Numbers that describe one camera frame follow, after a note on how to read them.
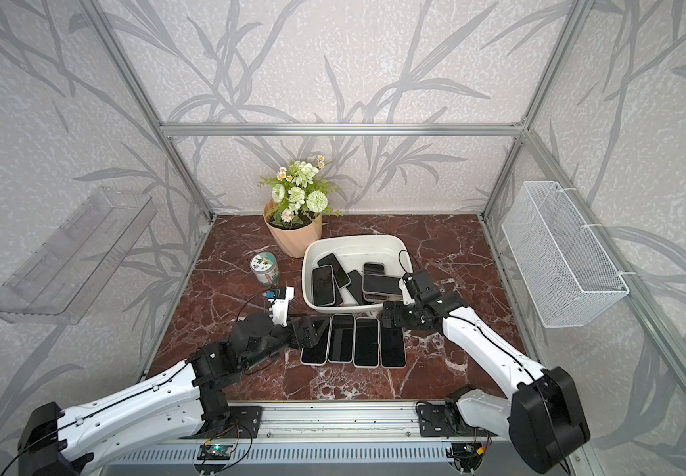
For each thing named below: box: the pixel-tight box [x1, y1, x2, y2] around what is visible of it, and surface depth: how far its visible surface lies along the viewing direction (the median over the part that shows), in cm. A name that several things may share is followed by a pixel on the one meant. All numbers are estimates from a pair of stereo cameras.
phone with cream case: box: [352, 316, 381, 369], surface depth 88 cm
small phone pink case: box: [363, 261, 385, 275], surface depth 104 cm
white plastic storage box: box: [301, 235, 414, 314], surface depth 103 cm
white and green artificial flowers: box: [256, 154, 344, 226], surface depth 88 cm
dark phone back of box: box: [317, 252, 351, 289], surface depth 103 cm
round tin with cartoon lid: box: [250, 251, 280, 286], surface depth 98 cm
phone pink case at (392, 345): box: [379, 319, 407, 369], surface depth 85 cm
